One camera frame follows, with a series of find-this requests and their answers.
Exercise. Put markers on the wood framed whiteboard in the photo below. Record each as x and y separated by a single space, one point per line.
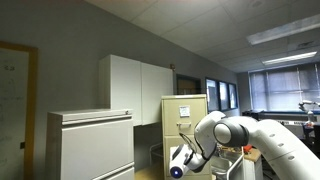
13 113

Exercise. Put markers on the beige vertical file cabinet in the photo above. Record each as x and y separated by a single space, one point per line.
173 123

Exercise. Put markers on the window with grey blinds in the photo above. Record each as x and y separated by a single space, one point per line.
283 88

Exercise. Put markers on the wooden table top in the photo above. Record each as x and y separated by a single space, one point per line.
253 155

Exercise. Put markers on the dark interior window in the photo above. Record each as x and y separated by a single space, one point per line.
233 96
212 95
223 96

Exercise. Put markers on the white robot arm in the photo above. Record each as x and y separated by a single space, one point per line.
276 140

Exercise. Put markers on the small fluorescent ceiling light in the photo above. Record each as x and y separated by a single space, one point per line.
289 58

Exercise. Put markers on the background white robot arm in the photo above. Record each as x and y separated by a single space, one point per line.
310 110

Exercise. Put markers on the white paper label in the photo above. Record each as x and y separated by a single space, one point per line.
184 111

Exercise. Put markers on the large fluorescent ceiling light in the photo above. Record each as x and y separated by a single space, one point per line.
283 30

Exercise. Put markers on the dark framed doorway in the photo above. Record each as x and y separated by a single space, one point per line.
188 85

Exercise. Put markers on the white wall cabinet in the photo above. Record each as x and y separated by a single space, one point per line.
133 90

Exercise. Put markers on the metal sink basin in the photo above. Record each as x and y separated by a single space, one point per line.
221 163

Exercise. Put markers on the white lateral file cabinet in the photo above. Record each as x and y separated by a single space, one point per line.
90 146

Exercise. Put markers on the white metal tube frame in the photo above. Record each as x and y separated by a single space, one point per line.
235 166

